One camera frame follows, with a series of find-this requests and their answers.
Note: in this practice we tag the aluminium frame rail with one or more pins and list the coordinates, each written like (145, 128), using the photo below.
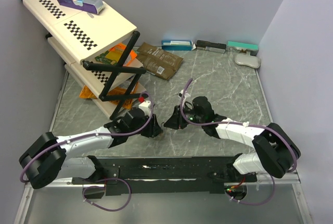
(262, 178)

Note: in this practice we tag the grey silver pouch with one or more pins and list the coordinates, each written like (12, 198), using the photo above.
(247, 60)

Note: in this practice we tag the cream folding shelf rack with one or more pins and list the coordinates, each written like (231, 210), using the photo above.
(79, 37)

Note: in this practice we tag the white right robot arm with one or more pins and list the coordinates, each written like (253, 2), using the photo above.
(274, 151)

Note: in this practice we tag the brown coffee bag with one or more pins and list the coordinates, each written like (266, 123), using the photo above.
(158, 62)

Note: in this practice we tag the orange packet lower shelf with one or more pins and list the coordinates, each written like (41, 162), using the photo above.
(87, 93)

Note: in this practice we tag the blue white box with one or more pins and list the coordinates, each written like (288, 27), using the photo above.
(177, 45)

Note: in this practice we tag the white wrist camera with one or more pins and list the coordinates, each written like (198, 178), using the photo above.
(185, 95)
(144, 105)

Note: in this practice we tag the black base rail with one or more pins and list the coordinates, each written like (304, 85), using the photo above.
(167, 174)

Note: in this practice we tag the black long box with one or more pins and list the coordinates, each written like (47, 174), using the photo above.
(210, 46)

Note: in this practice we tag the teal white box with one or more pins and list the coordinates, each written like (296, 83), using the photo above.
(242, 48)

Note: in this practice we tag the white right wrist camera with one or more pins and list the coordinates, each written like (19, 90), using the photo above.
(185, 95)

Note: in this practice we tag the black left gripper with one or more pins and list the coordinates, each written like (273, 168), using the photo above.
(154, 129)

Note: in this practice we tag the purple silver carton box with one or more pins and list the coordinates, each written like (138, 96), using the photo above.
(90, 6)

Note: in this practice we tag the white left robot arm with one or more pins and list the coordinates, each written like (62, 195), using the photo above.
(53, 157)

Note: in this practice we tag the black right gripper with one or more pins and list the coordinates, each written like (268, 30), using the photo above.
(176, 121)

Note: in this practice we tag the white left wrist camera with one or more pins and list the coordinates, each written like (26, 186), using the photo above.
(144, 105)

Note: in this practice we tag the green yellow box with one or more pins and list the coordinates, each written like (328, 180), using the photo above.
(102, 58)

